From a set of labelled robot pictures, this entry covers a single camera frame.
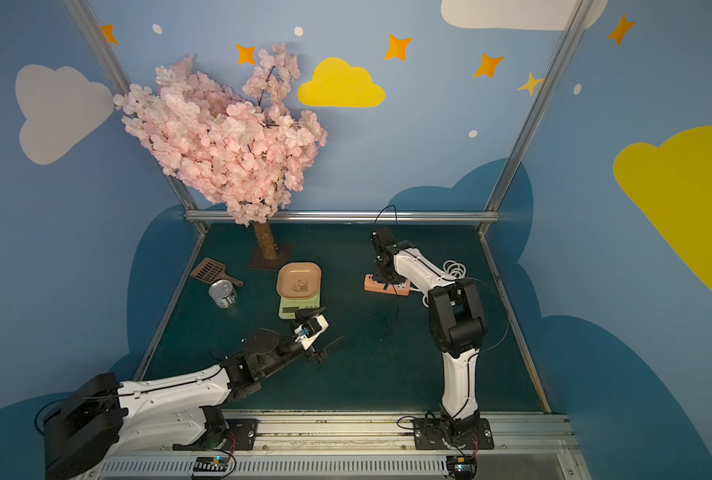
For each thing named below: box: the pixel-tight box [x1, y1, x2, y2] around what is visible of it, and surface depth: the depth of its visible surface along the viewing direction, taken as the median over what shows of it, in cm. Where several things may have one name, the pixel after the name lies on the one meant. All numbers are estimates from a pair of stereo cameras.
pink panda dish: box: [276, 262, 322, 299], surface depth 103 cm
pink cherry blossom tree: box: [113, 44, 328, 262], surface depth 71 cm
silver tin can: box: [208, 279, 237, 309], surface depth 98 cm
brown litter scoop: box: [189, 257, 244, 288], surface depth 109 cm
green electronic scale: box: [278, 289, 321, 319], surface depth 99 cm
